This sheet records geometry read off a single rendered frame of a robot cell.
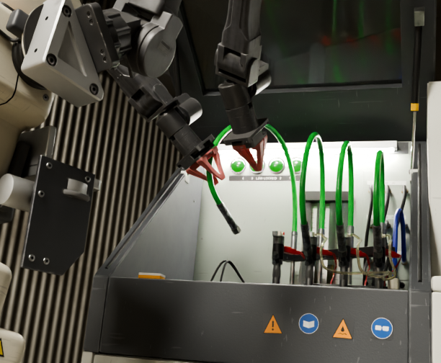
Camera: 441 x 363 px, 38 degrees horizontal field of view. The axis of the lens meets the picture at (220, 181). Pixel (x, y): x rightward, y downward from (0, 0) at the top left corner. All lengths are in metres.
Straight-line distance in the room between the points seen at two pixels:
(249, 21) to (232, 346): 0.63
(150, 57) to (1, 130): 0.24
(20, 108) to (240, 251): 1.09
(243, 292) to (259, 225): 0.61
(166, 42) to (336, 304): 0.61
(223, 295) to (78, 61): 0.64
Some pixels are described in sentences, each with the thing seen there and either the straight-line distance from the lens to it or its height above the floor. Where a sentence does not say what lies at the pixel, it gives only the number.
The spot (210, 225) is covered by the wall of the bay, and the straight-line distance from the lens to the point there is 1.94.
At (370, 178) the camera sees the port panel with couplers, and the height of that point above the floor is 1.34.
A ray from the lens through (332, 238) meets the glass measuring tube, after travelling 1.82.
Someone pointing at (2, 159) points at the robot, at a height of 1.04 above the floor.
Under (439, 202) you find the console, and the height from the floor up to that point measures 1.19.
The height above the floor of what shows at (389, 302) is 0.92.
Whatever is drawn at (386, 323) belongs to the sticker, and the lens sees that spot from 1.26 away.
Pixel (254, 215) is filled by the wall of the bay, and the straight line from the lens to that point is 1.91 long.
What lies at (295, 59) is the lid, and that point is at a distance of 1.82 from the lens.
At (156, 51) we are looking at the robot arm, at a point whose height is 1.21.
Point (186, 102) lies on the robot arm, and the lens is 1.57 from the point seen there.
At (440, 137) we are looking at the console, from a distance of 1.69.
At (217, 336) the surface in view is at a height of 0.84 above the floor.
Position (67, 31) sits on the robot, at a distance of 0.87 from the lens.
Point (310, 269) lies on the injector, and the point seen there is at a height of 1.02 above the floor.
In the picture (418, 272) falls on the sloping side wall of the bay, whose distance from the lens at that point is 1.32.
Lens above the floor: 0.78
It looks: 16 degrees up
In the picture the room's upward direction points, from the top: 5 degrees clockwise
